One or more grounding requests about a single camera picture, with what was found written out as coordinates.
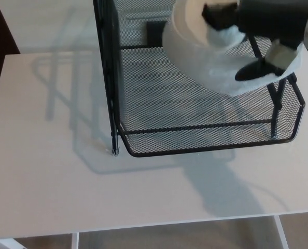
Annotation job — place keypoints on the black mesh file tray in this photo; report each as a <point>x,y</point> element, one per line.
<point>195,151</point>

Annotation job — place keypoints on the white desk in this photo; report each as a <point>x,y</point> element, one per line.
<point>66,186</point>

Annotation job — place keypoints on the white cabinet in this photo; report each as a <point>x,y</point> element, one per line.
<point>45,26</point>

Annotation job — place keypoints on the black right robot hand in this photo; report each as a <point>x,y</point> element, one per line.
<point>270,18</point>

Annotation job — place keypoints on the white toilet paper roll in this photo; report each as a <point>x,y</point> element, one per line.
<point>190,52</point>

